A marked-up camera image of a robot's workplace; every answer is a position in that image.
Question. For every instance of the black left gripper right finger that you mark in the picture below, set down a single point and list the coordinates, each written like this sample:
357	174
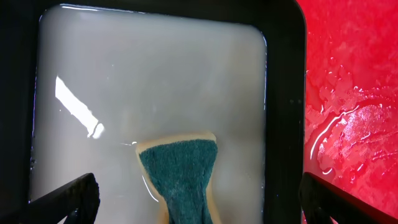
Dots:
322	202

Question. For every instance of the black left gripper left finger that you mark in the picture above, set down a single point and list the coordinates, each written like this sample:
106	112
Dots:
75	202

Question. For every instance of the yellow green sponge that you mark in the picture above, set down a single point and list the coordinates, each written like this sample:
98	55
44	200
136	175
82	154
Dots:
178	170

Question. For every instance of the red plastic tray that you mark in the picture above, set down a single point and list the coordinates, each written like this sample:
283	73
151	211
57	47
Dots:
351	97

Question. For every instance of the black water basin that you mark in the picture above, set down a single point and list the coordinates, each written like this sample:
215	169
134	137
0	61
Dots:
282	23

